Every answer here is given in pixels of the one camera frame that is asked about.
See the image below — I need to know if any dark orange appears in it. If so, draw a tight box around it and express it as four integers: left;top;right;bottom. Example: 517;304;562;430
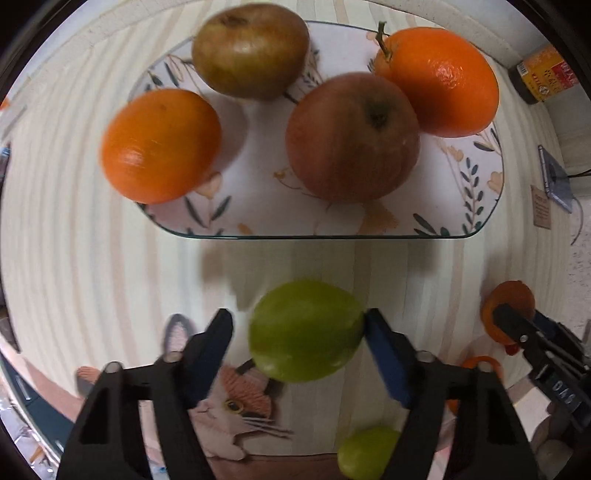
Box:
481;280;536;346

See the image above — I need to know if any brown label card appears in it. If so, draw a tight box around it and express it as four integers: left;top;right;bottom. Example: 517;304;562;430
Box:
531;185;552;230

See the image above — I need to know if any blue smartphone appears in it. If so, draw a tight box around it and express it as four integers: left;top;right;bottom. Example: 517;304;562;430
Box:
538;145;574;214

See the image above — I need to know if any striped cat tablecloth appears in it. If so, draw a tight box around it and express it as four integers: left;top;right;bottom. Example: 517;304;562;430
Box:
0;0;578;480

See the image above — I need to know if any orange with stem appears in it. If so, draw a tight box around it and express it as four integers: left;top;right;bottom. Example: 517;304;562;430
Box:
374;21;500;138

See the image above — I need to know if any dark soy sauce bottle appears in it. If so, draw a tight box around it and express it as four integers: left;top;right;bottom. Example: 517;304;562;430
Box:
508;44;579;105

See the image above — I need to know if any large red apple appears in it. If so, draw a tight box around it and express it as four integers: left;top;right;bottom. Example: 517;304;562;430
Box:
286;72;420;203

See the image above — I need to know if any floral oval plate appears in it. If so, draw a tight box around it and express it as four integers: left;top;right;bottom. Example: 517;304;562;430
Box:
131;21;504;239

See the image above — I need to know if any orange on plate left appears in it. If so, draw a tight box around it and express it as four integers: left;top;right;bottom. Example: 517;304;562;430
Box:
100;89;222;204

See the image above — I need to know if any brownish green apple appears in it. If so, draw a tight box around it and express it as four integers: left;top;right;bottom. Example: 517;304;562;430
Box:
191;3;311;101

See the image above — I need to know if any black charging cable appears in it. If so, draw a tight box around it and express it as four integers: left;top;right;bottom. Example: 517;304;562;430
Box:
565;168;591;248

